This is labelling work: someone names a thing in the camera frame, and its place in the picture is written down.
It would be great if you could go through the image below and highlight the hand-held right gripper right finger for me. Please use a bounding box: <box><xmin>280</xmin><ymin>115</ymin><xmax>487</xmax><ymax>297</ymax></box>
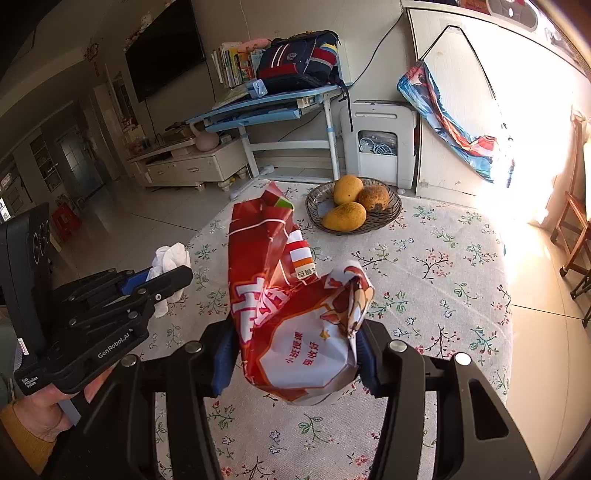
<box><xmin>355</xmin><ymin>320</ymin><xmax>541</xmax><ymax>480</ymax></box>

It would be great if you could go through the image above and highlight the floral tablecloth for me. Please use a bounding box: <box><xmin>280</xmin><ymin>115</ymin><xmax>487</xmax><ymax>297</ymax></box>
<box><xmin>139</xmin><ymin>178</ymin><xmax>513</xmax><ymax>480</ymax></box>

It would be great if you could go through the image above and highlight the blue study desk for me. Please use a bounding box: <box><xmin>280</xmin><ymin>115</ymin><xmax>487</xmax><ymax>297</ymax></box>
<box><xmin>185</xmin><ymin>83</ymin><xmax>354</xmax><ymax>195</ymax></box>

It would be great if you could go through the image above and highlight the yellow mango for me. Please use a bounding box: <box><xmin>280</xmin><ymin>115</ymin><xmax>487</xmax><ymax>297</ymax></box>
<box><xmin>322</xmin><ymin>202</ymin><xmax>368</xmax><ymax>232</ymax></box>
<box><xmin>333</xmin><ymin>175</ymin><xmax>365</xmax><ymax>206</ymax></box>

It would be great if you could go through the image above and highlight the red hanging wall ornament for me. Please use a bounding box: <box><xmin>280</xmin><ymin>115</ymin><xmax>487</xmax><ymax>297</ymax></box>
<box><xmin>85</xmin><ymin>41</ymin><xmax>103</xmax><ymax>77</ymax></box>

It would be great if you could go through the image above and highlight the row of books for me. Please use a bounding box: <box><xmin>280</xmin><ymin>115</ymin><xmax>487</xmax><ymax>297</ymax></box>
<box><xmin>211</xmin><ymin>42</ymin><xmax>259</xmax><ymax>89</ymax></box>

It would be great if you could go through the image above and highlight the printed drawstring bag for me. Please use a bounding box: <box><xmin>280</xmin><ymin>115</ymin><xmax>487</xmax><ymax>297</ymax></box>
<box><xmin>397</xmin><ymin>25</ymin><xmax>516</xmax><ymax>184</ymax></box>

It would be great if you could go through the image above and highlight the person's left hand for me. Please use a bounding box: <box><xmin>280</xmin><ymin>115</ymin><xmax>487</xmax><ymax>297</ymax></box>
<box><xmin>13</xmin><ymin>364</ymin><xmax>117</xmax><ymax>443</ymax></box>

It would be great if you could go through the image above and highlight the white cartoon case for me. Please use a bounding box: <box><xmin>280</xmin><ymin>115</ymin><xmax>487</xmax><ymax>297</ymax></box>
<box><xmin>485</xmin><ymin>0</ymin><xmax>541</xmax><ymax>31</ymax></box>

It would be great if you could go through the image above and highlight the black wall cable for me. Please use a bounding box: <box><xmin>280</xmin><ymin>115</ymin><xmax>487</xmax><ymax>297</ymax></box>
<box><xmin>344</xmin><ymin>11</ymin><xmax>403</xmax><ymax>88</ymax></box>

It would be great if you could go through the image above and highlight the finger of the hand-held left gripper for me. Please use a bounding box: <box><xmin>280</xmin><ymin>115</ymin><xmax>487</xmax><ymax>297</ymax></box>
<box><xmin>65</xmin><ymin>265</ymin><xmax>195</xmax><ymax>344</ymax></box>
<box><xmin>53</xmin><ymin>267</ymin><xmax>160</xmax><ymax>305</ymax></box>

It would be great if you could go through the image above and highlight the red plastic stool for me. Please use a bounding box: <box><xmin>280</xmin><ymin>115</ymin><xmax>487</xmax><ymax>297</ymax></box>
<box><xmin>51</xmin><ymin>203</ymin><xmax>82</xmax><ymax>241</ymax></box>

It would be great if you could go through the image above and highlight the navy red backpack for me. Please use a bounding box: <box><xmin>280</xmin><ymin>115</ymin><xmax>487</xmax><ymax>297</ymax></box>
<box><xmin>256</xmin><ymin>30</ymin><xmax>343</xmax><ymax>95</ymax></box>

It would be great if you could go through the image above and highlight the bundle of white cables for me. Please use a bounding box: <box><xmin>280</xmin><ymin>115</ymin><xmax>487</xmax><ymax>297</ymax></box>
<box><xmin>360</xmin><ymin>134</ymin><xmax>398</xmax><ymax>156</ymax></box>

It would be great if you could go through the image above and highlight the black flat television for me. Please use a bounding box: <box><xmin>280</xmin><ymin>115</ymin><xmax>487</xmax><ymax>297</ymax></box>
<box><xmin>124</xmin><ymin>0</ymin><xmax>206</xmax><ymax>103</ymax></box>

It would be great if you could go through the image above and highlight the brown box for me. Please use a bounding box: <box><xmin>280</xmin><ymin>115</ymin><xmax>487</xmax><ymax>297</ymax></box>
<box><xmin>164</xmin><ymin>122</ymin><xmax>195</xmax><ymax>144</ymax></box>

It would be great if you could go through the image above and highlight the white floor appliance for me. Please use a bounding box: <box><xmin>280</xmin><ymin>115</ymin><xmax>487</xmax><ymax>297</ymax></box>
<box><xmin>344</xmin><ymin>99</ymin><xmax>419</xmax><ymax>190</ymax></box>

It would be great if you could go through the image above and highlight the large white tissue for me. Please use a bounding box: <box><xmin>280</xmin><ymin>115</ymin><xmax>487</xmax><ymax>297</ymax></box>
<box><xmin>148</xmin><ymin>244</ymin><xmax>191</xmax><ymax>319</ymax></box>

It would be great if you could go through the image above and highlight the pink kettlebell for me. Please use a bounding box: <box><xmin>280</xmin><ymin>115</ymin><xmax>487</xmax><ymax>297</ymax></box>
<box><xmin>191</xmin><ymin>127</ymin><xmax>221</xmax><ymax>152</ymax></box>

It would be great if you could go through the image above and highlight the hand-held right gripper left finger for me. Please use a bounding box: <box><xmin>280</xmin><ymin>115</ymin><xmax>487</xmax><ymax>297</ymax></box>
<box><xmin>44</xmin><ymin>320</ymin><xmax>237</xmax><ymax>480</ymax></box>

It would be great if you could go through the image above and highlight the white display cabinet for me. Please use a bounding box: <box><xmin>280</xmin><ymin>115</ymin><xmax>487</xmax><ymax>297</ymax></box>
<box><xmin>92</xmin><ymin>69</ymin><xmax>139</xmax><ymax>179</ymax></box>

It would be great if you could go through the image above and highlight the flat green booklet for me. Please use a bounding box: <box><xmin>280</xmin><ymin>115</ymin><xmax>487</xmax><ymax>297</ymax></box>
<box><xmin>217</xmin><ymin>88</ymin><xmax>253</xmax><ymax>110</ymax></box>

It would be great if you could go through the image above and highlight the white red-striped wrapper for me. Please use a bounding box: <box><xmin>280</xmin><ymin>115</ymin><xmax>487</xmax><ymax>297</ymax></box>
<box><xmin>286</xmin><ymin>228</ymin><xmax>320</xmax><ymax>283</ymax></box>

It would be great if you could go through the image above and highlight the white tall cabinet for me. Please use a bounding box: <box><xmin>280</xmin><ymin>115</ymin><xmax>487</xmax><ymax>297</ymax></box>
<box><xmin>406</xmin><ymin>0</ymin><xmax>591</xmax><ymax>204</ymax></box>

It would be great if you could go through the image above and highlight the brown spotted mango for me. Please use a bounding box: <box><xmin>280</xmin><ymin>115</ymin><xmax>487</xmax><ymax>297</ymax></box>
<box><xmin>358</xmin><ymin>185</ymin><xmax>389</xmax><ymax>212</ymax></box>

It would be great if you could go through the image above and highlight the wooden chair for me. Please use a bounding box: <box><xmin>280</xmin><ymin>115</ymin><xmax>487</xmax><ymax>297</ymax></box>
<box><xmin>550</xmin><ymin>108</ymin><xmax>591</xmax><ymax>328</ymax></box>

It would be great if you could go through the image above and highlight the cream television stand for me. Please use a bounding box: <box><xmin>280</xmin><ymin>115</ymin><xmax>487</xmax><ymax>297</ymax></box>
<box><xmin>127</xmin><ymin>136</ymin><xmax>250</xmax><ymax>188</ymax></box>

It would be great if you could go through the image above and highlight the glass panelled door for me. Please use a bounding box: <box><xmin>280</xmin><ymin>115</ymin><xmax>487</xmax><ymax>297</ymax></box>
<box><xmin>55</xmin><ymin>124</ymin><xmax>107</xmax><ymax>204</ymax></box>

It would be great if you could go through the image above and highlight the red snack bag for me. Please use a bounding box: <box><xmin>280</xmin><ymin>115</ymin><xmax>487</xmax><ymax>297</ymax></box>
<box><xmin>228</xmin><ymin>181</ymin><xmax>384</xmax><ymax>407</ymax></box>

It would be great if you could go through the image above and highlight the person's left forearm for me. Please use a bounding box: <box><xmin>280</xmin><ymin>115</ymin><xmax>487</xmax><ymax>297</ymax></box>
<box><xmin>0</xmin><ymin>401</ymin><xmax>58</xmax><ymax>480</ymax></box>

